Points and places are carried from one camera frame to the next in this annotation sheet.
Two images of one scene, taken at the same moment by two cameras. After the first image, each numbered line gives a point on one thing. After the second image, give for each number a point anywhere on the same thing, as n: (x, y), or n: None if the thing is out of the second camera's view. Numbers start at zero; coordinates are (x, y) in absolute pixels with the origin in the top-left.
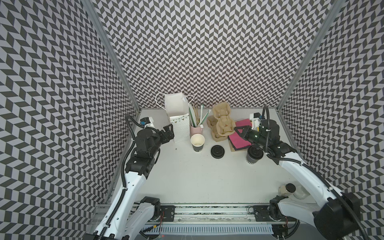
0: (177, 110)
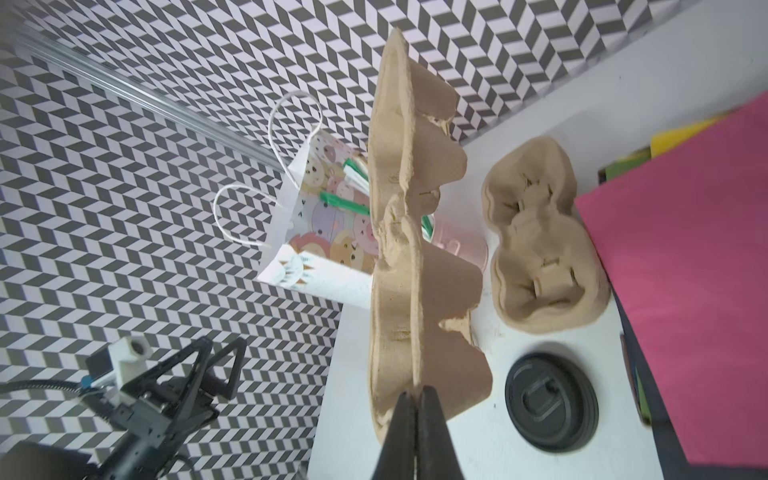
0: (323, 243)
